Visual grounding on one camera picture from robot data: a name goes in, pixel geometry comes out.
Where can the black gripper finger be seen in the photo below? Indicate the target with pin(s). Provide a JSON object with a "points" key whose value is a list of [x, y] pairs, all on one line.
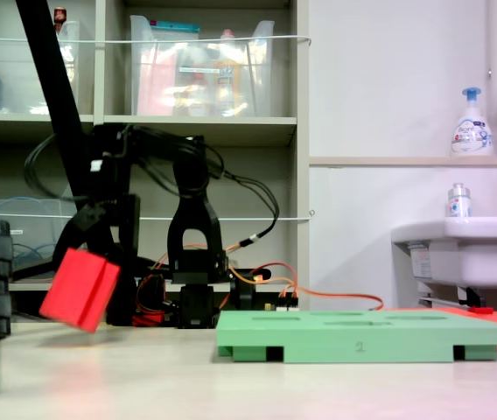
{"points": [[129, 227], [71, 232]]}

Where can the red cross columnar block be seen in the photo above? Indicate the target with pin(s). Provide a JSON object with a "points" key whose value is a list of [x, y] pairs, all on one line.
{"points": [[78, 289]]}

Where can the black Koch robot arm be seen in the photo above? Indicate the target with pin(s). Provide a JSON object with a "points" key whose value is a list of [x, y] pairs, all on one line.
{"points": [[189, 214]]}

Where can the pink refill pouch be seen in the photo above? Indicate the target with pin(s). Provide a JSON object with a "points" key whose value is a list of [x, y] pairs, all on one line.
{"points": [[154, 87]]}

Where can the beige shelf unit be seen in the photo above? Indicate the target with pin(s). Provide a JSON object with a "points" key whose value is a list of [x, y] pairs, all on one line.
{"points": [[200, 124]]}

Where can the large clear storage bin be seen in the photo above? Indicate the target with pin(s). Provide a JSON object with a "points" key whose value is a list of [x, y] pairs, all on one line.
{"points": [[143, 52]]}

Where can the orange detergent bottle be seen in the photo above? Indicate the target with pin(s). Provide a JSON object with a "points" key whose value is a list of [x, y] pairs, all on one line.
{"points": [[227, 87]]}

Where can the teal topped package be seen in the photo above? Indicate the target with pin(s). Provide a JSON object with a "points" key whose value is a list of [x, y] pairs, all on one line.
{"points": [[174, 27]]}

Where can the brown bottle with red cap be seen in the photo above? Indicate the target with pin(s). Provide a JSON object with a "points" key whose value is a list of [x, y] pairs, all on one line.
{"points": [[59, 17]]}

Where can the green servo driver board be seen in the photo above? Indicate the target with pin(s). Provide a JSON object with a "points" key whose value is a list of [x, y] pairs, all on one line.
{"points": [[288, 301]]}

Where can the green shape sorter board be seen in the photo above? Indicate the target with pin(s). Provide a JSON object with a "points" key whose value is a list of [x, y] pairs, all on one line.
{"points": [[318, 337]]}

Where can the small clear sanitizer bottle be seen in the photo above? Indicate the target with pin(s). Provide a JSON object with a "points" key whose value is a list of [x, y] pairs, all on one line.
{"points": [[458, 203]]}

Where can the white ceramic sink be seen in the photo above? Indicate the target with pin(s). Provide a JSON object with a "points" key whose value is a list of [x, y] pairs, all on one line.
{"points": [[471, 254]]}

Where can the white soap pump bottle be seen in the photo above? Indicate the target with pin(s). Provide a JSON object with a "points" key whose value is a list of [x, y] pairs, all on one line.
{"points": [[471, 131]]}

